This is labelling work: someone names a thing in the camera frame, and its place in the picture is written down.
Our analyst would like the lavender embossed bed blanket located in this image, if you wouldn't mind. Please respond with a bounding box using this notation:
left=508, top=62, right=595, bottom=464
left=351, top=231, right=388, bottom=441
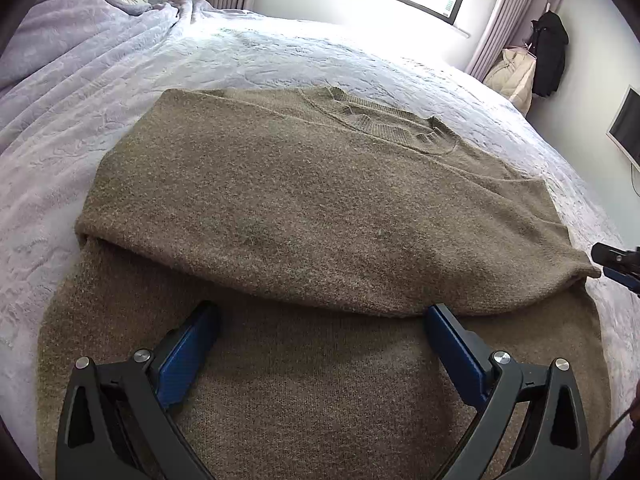
left=0, top=0, right=640, bottom=461

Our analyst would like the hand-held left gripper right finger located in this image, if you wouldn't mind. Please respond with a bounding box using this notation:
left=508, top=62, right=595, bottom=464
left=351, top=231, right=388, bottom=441
left=425, top=303, right=590, bottom=480

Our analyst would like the brown knit sweater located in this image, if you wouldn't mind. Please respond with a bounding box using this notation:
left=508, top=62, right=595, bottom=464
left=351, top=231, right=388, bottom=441
left=36, top=86, right=613, bottom=480

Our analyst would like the black hanging coat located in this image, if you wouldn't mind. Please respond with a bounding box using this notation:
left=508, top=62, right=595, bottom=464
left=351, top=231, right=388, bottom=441
left=530, top=10, right=570, bottom=98

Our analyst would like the white framed wall television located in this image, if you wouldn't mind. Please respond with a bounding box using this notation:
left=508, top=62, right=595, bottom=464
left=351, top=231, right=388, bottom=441
left=606, top=86, right=640, bottom=166

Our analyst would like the thin gripper cable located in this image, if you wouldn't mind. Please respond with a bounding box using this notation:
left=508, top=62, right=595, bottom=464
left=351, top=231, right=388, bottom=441
left=587, top=400, right=640, bottom=461

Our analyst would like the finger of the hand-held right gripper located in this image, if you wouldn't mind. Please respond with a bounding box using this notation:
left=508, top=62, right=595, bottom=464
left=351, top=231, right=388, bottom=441
left=591, top=242, right=640, bottom=295

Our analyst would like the beige puffer jacket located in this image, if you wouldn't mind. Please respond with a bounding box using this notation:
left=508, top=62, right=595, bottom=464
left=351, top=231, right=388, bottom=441
left=482, top=47, right=536, bottom=113

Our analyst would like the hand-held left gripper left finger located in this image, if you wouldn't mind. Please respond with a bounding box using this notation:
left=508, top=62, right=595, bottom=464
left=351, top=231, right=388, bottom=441
left=56, top=301, right=222, bottom=480

